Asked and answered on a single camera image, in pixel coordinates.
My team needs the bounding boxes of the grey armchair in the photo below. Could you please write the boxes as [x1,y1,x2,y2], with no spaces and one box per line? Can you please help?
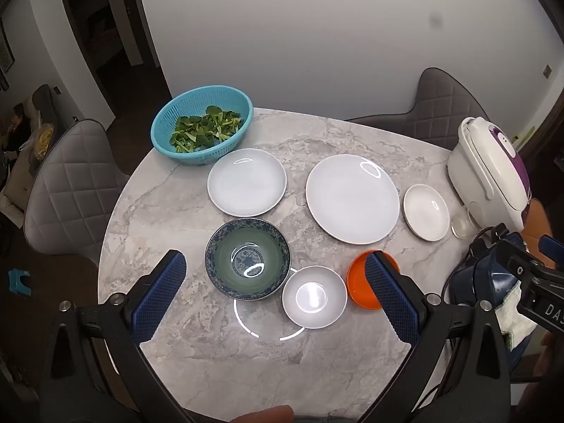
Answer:
[31,84,60,128]

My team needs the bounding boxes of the orange bowl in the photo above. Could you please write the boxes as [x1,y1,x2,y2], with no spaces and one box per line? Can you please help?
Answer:
[347,250,401,310]

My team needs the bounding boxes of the teal plastic colander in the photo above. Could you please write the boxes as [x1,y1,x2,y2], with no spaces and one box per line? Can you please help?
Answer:
[151,85,254,167]

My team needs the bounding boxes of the green leafy vegetables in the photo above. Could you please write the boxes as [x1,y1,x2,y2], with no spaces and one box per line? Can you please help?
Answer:
[170,105,245,154]

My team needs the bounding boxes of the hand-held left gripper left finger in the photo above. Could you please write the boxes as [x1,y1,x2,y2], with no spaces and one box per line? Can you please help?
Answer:
[39,249,188,423]

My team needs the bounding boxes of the dark door frame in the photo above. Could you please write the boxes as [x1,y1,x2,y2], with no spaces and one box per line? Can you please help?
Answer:
[56,0,173,98]

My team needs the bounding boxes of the framed wall picture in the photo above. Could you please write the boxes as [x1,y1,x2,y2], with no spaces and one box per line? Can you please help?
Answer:
[0,20,13,72]

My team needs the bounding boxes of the black power cable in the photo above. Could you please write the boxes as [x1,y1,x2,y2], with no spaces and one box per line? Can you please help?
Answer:
[438,238,481,305]

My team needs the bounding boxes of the medium white plate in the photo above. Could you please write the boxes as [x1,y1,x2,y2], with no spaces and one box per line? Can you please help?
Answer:
[207,148,287,218]

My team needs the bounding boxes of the light grey quilted chair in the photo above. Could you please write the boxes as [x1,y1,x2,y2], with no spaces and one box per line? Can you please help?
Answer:
[24,119,130,269]

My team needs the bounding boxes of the clear glass cup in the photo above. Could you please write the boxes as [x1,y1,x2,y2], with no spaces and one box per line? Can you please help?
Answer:
[450,211,479,239]

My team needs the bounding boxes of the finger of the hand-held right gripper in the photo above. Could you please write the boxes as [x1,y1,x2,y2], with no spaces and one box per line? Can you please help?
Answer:
[494,233,564,290]
[538,234,564,269]

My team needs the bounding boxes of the yellow cloth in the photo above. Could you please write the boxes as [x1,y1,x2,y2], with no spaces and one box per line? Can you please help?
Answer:
[34,124,56,160]

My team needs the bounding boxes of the blue patterned green bowl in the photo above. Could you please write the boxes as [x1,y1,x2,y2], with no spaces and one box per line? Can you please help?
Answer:
[205,217,292,301]

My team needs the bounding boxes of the large white plate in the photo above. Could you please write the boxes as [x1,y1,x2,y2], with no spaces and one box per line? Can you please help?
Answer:
[306,154,401,245]

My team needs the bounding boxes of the person's left hand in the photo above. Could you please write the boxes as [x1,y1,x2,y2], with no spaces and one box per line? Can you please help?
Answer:
[229,405,294,423]

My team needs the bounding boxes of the white rice cooker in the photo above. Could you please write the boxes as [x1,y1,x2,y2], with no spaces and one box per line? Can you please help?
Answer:
[447,117,532,232]

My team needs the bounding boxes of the dark blue appliance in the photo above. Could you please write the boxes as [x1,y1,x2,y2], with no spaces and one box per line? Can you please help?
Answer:
[448,229,540,366]

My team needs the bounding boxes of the dark grey quilted chair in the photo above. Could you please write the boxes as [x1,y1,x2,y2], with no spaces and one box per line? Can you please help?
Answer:
[344,67,492,139]

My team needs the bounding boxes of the teal plastic stool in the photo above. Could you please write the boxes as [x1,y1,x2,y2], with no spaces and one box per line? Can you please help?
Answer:
[9,269,31,296]

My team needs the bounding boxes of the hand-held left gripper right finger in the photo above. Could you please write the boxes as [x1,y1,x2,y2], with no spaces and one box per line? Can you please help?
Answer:
[363,250,525,423]

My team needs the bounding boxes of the white cloth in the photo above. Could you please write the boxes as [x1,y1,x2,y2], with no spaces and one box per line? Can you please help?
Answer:
[493,280,536,349]

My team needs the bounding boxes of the small white bowl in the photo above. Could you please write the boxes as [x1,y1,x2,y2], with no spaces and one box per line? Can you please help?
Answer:
[282,265,347,330]

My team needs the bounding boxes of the small white plate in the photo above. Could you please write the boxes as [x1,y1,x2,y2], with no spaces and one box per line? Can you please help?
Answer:
[403,184,451,242]

